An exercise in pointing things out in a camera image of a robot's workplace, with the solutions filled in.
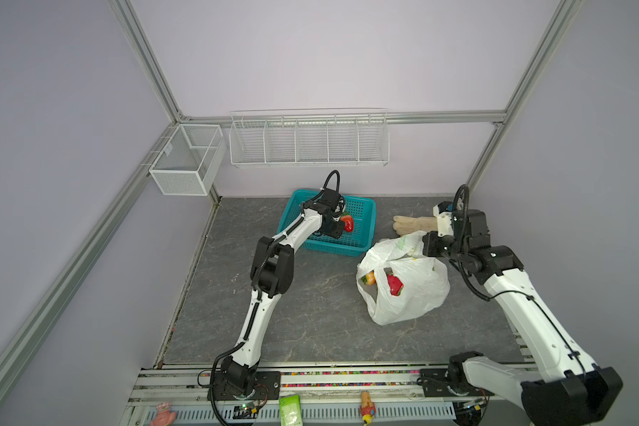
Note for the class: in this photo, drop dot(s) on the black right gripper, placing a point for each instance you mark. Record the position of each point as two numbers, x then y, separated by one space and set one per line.
430 239

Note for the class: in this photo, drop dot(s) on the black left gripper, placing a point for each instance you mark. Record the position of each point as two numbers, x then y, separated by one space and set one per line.
338 232

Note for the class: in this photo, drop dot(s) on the white plastic bag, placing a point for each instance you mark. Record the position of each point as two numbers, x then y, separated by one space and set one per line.
425 279

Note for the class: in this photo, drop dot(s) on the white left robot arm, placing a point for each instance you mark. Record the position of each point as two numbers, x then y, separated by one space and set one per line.
271 275

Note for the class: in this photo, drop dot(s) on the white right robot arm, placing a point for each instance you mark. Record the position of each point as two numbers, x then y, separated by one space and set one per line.
567 386

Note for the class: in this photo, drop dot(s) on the red fake strawberry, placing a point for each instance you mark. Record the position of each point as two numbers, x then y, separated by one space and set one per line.
348 222

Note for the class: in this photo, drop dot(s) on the teal plastic basket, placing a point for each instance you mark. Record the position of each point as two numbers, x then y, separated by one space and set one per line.
353 244

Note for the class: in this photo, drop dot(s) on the yellow work glove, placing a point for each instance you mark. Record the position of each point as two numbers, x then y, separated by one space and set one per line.
406 225

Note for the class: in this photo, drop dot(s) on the small orange toy figure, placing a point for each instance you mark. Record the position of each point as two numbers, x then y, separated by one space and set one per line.
367 408

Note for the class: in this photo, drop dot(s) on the green packet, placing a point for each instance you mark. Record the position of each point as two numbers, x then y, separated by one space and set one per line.
291 411

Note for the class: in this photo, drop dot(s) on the pink toy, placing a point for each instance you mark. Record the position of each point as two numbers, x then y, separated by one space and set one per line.
164 415

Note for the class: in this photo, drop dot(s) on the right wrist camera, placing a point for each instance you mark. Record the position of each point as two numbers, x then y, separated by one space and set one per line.
443 212

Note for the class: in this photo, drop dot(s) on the white wire wall shelf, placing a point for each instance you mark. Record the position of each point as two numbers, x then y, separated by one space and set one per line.
309 137

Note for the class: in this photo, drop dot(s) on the white wire mesh box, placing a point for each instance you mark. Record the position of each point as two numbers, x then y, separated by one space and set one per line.
189 161

